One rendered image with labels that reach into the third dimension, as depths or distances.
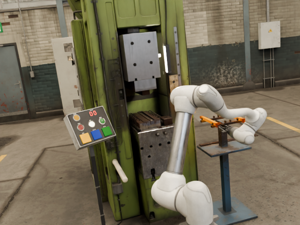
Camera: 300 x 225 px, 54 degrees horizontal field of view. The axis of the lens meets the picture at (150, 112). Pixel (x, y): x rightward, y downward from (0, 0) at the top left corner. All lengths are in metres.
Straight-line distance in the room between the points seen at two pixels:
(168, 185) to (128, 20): 1.55
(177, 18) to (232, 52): 6.48
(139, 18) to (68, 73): 5.44
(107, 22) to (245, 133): 1.47
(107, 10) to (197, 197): 1.76
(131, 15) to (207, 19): 6.41
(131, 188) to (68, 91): 5.40
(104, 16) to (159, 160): 1.36
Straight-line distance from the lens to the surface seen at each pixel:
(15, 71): 9.00
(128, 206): 3.08
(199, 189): 1.68
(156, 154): 2.73
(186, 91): 1.82
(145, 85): 2.63
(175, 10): 2.89
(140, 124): 2.67
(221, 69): 9.19
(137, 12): 2.77
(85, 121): 2.42
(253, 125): 2.21
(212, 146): 2.82
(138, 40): 2.60
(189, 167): 3.15
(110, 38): 2.70
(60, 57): 8.04
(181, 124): 1.81
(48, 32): 8.74
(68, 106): 8.15
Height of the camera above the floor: 1.64
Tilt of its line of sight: 13 degrees down
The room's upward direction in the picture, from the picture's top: 6 degrees counter-clockwise
